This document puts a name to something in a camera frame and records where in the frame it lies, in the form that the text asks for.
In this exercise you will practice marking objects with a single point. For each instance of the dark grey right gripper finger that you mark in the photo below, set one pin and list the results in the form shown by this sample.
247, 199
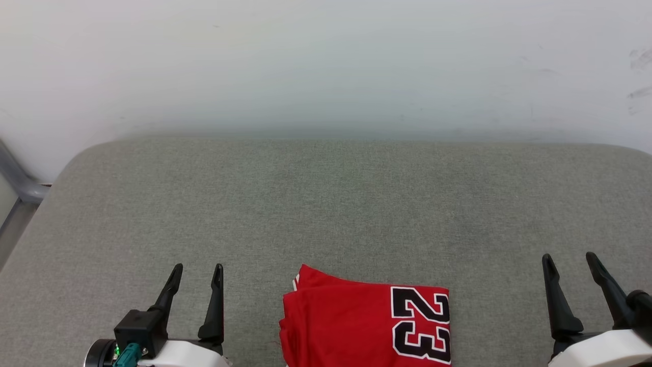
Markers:
608, 290
558, 300

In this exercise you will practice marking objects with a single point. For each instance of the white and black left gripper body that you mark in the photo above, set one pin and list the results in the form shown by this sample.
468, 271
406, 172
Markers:
188, 354

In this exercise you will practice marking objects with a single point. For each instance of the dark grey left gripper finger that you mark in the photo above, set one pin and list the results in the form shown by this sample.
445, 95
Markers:
168, 295
214, 311

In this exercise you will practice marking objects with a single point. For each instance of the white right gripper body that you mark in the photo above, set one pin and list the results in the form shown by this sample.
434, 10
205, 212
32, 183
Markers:
601, 351

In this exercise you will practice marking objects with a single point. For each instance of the red Bulls 23 jersey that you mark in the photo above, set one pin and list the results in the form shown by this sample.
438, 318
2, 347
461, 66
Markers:
346, 326

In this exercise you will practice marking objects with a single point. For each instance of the grey fabric sofa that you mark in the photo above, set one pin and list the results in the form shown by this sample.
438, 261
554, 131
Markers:
326, 204

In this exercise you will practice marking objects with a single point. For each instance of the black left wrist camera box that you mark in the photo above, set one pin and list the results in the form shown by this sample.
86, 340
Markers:
142, 329

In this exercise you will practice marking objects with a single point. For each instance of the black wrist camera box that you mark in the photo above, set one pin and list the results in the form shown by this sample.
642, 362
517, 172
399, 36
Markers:
142, 329
643, 316

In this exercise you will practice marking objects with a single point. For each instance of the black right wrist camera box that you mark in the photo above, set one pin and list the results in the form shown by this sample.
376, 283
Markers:
643, 316

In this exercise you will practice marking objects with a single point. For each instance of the grey metal frame bar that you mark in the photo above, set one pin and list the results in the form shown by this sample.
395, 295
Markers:
15, 176

